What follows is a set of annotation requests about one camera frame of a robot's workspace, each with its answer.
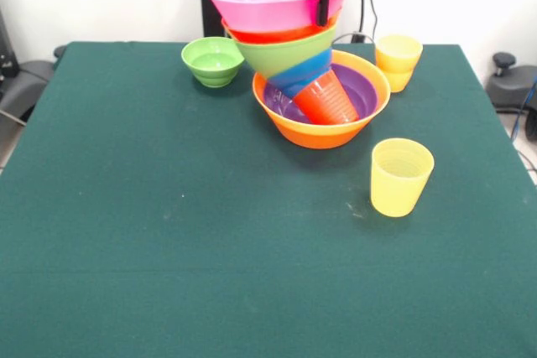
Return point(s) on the pink plastic bowl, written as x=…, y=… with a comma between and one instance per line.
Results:
x=268, y=1

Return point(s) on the red plastic cup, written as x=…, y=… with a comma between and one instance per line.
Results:
x=331, y=100

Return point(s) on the orange-yellow plastic cup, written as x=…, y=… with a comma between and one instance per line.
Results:
x=398, y=64

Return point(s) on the black chair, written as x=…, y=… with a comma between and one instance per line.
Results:
x=25, y=81

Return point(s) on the small green plastic bowl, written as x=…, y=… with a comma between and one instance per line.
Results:
x=212, y=60

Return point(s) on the pale yellow plastic cup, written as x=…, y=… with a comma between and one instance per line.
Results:
x=398, y=186

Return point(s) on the purple plastic bowl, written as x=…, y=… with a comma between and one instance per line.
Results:
x=363, y=94

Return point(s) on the large green plastic bowl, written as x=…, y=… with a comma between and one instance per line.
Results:
x=285, y=54

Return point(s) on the red plastic bowl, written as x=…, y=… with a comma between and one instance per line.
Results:
x=268, y=36

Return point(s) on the dark green tablecloth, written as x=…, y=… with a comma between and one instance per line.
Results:
x=126, y=291

